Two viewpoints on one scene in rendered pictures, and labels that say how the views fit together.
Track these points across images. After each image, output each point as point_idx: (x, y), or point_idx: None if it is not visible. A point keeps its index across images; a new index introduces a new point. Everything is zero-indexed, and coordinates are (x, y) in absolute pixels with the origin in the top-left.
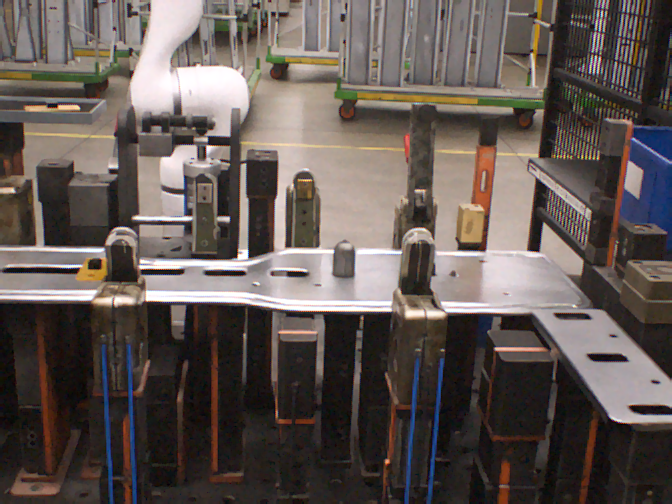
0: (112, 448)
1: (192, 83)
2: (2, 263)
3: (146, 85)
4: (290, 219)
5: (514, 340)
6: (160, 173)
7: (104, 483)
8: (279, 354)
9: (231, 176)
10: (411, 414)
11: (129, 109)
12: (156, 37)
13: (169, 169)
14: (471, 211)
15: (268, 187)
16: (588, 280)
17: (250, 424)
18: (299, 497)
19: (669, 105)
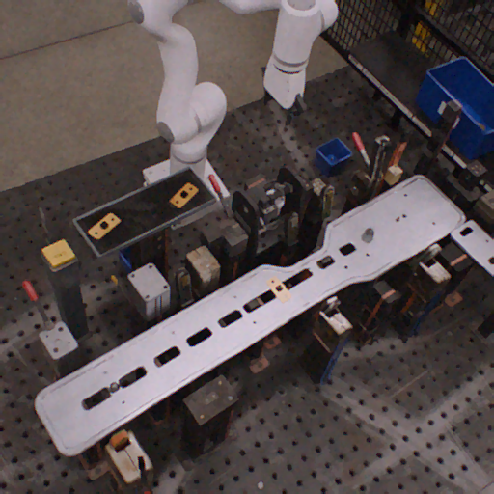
0: (327, 359)
1: (204, 113)
2: (238, 305)
3: (183, 128)
4: (319, 207)
5: (452, 254)
6: (178, 154)
7: (322, 368)
8: (382, 304)
9: (300, 206)
10: (430, 303)
11: (252, 200)
12: (182, 97)
13: (187, 154)
14: (397, 174)
15: (308, 197)
16: (425, 163)
17: (297, 280)
18: (374, 330)
19: (430, 15)
